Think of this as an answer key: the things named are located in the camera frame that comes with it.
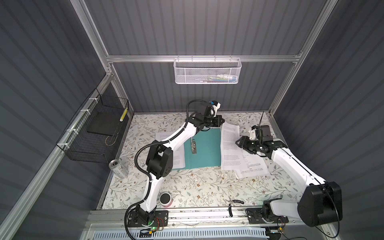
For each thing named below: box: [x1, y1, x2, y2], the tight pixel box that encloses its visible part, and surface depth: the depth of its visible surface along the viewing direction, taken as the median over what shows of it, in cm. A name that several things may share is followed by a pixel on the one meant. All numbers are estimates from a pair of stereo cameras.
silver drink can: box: [108, 159, 130, 179], surface depth 80 cm
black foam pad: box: [87, 112, 122, 136], surface depth 78 cm
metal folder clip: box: [190, 137, 197, 154], surface depth 101 cm
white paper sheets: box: [220, 122, 270, 179], surface depth 93 cm
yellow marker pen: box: [119, 107, 128, 122], surface depth 82 cm
